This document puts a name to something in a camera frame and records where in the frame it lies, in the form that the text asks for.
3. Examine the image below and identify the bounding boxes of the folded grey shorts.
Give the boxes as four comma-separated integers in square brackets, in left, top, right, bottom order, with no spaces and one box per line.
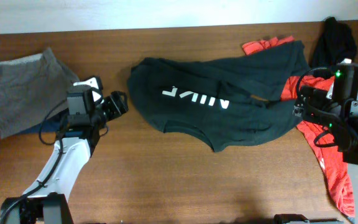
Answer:
[0,48,80,139]

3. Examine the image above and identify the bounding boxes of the dark green Nike t-shirt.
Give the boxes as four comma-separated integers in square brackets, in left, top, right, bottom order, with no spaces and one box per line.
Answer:
[127,40,309,152]

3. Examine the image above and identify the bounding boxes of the red t-shirt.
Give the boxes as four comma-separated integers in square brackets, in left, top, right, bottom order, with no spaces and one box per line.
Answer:
[242,36,356,218]

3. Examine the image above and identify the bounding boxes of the folded navy garment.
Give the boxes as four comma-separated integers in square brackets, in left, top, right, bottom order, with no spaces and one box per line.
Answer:
[18,109,68,134]

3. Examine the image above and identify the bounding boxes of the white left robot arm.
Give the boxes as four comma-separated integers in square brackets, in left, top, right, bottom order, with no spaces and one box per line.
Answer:
[0,76,129,224]

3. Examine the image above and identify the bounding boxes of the black garment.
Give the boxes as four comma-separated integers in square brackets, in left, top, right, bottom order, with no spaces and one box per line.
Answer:
[310,17,357,68]

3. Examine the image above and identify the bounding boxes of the dark base block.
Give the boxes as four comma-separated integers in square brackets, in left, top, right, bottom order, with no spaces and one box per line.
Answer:
[273,214,344,224]

